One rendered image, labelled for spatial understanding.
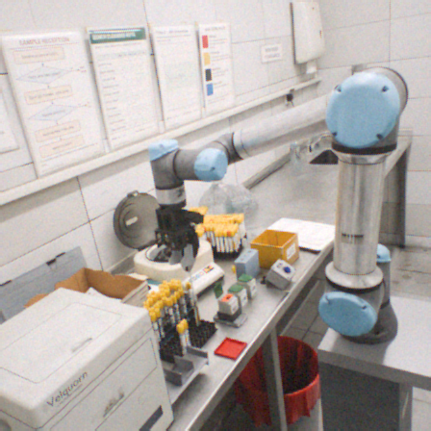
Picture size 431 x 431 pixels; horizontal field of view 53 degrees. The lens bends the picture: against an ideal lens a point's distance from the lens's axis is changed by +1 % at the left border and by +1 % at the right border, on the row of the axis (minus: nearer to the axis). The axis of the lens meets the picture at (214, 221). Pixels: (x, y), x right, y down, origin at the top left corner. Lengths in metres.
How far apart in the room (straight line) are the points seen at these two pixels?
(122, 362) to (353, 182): 0.55
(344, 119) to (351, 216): 0.19
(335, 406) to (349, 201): 0.63
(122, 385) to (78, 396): 0.11
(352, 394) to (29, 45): 1.32
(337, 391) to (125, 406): 0.58
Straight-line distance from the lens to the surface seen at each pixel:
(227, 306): 1.28
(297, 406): 1.76
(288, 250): 1.54
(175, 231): 1.11
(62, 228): 1.52
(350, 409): 1.28
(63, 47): 1.53
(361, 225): 0.87
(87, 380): 0.82
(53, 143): 1.48
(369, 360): 1.11
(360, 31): 3.42
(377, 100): 0.78
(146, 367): 0.93
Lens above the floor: 1.63
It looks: 21 degrees down
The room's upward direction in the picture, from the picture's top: 9 degrees counter-clockwise
